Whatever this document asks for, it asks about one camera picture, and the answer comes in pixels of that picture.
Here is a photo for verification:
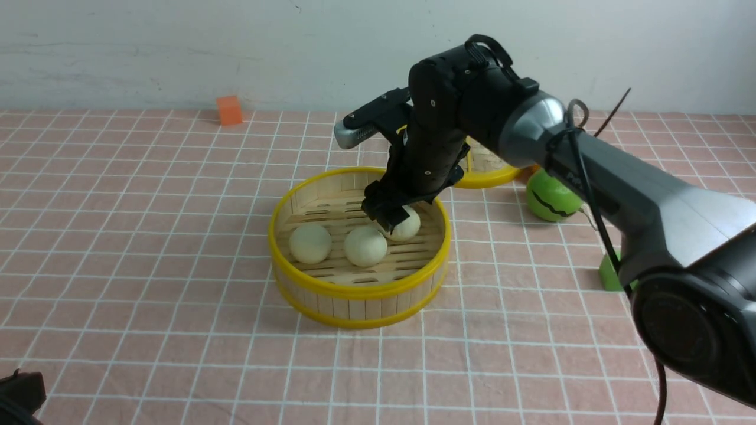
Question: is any woven steamer lid yellow rim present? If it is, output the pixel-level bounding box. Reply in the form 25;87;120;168
387;123;522;194

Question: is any green foam cube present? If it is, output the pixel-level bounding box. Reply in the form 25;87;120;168
598;254;625;292

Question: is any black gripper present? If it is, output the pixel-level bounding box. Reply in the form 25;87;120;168
361;45;520;234

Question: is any pink checkered tablecloth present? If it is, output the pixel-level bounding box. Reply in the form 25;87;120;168
0;107;756;425

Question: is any white bun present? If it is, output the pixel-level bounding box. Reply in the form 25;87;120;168
378;205;421;242
289;224;333;264
343;225;388;268

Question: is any black object bottom left corner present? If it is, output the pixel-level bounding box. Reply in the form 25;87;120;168
1;369;47;424

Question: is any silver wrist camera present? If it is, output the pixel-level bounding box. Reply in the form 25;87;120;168
333;88;412;149

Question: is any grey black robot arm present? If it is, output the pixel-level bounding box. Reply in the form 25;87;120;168
333;35;755;407

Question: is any orange foam cube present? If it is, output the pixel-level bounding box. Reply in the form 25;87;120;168
216;95;244;126

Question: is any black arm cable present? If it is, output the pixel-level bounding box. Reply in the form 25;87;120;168
464;34;668;425

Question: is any bamboo steamer tray yellow rim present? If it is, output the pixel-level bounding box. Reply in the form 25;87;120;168
268;166;452;329

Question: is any green toy watermelon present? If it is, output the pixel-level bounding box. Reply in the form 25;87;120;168
526;169;584;223

